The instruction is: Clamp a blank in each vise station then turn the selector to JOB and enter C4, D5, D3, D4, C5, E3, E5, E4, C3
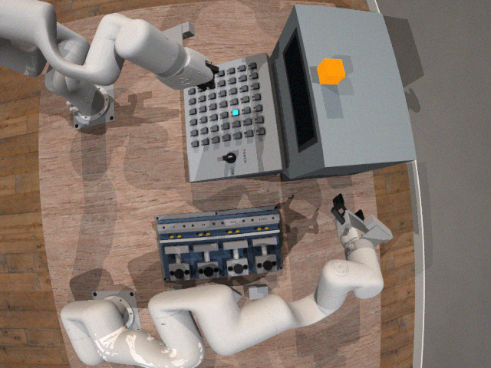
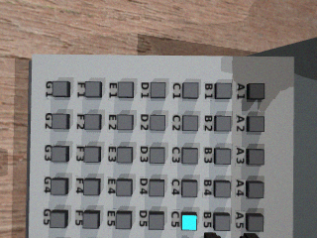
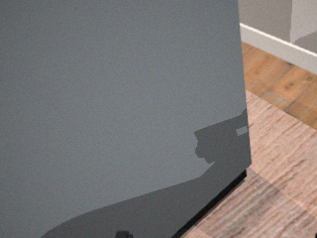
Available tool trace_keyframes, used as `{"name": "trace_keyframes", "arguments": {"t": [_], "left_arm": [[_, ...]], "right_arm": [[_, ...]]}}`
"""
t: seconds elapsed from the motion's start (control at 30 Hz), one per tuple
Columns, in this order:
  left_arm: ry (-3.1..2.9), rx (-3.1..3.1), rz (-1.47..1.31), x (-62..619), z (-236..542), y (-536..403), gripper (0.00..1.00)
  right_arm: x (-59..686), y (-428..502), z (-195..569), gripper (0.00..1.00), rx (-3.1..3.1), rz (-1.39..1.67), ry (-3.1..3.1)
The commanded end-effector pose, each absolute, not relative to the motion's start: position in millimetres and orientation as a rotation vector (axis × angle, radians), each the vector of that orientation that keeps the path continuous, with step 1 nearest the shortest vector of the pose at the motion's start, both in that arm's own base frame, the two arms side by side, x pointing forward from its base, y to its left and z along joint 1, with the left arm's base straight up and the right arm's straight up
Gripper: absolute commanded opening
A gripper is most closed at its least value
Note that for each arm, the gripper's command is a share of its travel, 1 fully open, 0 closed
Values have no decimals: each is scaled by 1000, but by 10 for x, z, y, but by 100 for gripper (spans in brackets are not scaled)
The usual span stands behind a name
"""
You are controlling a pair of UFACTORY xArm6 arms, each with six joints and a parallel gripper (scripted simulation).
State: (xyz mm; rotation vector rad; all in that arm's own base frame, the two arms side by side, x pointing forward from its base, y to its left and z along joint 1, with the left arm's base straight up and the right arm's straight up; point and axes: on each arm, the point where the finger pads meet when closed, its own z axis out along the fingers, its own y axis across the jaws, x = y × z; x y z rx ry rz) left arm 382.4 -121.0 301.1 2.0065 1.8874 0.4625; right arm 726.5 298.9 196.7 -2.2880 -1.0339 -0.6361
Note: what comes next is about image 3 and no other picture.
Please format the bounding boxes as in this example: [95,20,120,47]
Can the grey cabinet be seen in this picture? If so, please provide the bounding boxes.
[0,0,252,238]

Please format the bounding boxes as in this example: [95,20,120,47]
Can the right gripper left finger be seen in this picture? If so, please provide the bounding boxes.
[115,231,133,238]

